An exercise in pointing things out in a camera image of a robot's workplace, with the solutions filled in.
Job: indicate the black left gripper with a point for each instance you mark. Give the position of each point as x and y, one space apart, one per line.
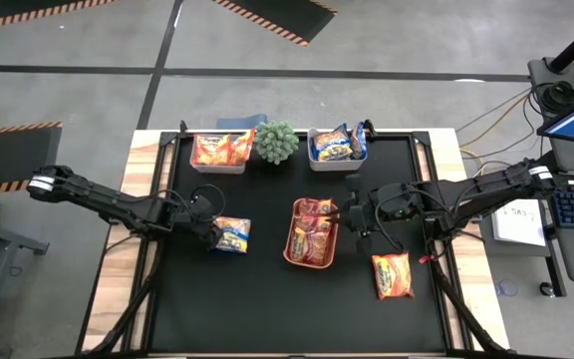
192 217

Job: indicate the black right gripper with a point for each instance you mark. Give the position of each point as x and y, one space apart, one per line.
386 209

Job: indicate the red Maruchan ramen pack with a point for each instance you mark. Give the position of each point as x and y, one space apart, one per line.
317 223
317 206
309 248

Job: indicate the orange Maruchan ramen pack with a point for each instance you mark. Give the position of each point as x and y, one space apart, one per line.
243 147
210 148
392 275

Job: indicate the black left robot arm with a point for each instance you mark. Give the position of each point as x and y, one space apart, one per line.
102 199

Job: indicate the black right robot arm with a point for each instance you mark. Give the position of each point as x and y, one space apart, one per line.
486 192

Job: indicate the white plastic bin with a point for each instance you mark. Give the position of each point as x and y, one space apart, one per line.
337 166

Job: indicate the orange plastic bin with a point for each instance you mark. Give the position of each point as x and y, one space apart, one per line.
312 266

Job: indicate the clear plastic bin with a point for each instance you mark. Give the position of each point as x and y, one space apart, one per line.
217 170

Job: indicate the green artificial potted plant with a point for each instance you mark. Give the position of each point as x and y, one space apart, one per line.
275 142

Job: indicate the red tag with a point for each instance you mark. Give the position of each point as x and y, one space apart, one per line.
425 258

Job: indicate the black table mat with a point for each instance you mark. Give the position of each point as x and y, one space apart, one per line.
287 324

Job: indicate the white paper sheet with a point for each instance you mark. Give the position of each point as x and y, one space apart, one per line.
518 227

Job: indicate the clear plastic disc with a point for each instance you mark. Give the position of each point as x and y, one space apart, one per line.
507 288

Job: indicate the black caster wheel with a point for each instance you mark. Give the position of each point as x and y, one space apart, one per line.
546 288

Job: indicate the grey stand base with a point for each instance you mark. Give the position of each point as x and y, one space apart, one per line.
541 75

